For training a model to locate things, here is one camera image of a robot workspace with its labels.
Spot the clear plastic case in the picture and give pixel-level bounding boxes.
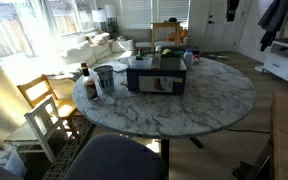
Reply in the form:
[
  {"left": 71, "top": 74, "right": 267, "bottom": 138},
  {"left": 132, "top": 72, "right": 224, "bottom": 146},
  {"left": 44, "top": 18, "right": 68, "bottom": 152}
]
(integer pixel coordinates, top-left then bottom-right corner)
[{"left": 128, "top": 56, "right": 152, "bottom": 69}]

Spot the dark blue cardboard box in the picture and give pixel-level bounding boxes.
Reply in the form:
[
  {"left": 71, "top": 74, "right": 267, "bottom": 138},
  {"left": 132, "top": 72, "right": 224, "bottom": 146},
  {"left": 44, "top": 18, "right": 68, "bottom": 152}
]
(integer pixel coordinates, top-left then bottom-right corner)
[{"left": 126, "top": 55, "right": 186, "bottom": 95}]

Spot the grey metal tin can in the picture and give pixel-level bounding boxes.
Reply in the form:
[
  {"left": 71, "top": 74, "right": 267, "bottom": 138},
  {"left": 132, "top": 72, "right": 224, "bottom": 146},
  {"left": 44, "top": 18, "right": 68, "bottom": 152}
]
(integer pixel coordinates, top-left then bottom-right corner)
[{"left": 94, "top": 65, "right": 114, "bottom": 93}]

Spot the dark sauce bottle red cap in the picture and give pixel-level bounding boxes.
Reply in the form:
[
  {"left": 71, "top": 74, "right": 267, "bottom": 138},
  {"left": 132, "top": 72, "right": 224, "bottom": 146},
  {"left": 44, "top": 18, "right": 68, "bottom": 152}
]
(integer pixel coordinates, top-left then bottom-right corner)
[{"left": 81, "top": 63, "right": 98, "bottom": 100}]

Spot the white plastic bottle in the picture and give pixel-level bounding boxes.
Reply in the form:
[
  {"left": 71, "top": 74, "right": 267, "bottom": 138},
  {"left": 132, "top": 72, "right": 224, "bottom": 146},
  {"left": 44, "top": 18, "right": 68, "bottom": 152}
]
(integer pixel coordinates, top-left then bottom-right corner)
[{"left": 183, "top": 49, "right": 194, "bottom": 69}]

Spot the white sectional sofa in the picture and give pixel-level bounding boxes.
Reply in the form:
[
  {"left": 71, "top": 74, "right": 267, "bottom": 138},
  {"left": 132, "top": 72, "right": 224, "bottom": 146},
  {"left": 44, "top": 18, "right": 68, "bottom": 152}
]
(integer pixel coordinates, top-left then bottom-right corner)
[{"left": 59, "top": 28, "right": 190, "bottom": 69}]

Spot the round white marble table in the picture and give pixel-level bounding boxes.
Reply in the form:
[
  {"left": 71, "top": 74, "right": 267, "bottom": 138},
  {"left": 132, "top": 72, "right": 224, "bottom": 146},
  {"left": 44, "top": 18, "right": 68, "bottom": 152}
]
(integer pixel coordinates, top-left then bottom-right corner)
[{"left": 72, "top": 58, "right": 256, "bottom": 139}]

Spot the patterned floor rug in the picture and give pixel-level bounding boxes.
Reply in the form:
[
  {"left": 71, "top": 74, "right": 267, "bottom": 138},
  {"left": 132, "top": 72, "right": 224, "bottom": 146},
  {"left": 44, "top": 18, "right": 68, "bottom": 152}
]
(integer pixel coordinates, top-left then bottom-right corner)
[{"left": 42, "top": 117, "right": 95, "bottom": 180}]

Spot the white table lamp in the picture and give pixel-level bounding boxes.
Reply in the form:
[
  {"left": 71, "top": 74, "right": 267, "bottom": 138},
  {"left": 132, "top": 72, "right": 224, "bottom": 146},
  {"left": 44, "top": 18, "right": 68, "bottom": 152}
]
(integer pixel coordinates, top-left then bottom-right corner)
[{"left": 92, "top": 8, "right": 107, "bottom": 31}]

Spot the white entry door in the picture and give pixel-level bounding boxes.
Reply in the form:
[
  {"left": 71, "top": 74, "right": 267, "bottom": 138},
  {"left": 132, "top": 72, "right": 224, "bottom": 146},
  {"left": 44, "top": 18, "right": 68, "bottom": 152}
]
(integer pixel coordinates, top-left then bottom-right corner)
[{"left": 203, "top": 0, "right": 247, "bottom": 52}]

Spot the yellow wooden child chair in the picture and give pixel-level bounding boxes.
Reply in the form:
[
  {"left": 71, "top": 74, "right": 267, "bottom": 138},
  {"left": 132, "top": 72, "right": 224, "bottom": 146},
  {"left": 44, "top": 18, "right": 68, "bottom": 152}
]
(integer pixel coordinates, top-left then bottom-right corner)
[{"left": 17, "top": 74, "right": 79, "bottom": 138}]

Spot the white wooden child chair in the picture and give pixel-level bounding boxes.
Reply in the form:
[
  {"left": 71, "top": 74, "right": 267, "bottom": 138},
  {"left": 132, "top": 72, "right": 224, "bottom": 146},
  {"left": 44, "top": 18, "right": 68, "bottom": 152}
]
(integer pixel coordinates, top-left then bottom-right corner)
[{"left": 5, "top": 96, "right": 69, "bottom": 163}]

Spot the white drawer cabinet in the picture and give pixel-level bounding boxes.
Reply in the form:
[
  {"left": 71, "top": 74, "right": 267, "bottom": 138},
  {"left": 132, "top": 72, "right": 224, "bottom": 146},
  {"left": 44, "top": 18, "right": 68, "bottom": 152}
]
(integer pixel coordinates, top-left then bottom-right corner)
[{"left": 263, "top": 40, "right": 288, "bottom": 81}]

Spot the dark hanging coat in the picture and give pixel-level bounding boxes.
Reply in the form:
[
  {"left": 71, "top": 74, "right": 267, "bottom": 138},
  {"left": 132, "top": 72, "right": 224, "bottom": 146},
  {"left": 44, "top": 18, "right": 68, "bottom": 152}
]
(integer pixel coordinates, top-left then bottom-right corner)
[{"left": 258, "top": 0, "right": 288, "bottom": 51}]

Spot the tall wooden chair frame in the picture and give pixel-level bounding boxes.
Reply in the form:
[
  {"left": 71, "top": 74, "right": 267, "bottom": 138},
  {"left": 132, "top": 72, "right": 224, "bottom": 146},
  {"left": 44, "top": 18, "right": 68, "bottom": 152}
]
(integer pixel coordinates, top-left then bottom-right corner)
[{"left": 151, "top": 22, "right": 180, "bottom": 54}]

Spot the black floor cable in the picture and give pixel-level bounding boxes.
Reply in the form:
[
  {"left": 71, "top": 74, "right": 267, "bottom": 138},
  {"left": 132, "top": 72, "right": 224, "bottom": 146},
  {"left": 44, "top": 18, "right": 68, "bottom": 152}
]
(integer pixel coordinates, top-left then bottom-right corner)
[{"left": 224, "top": 127, "right": 271, "bottom": 135}]

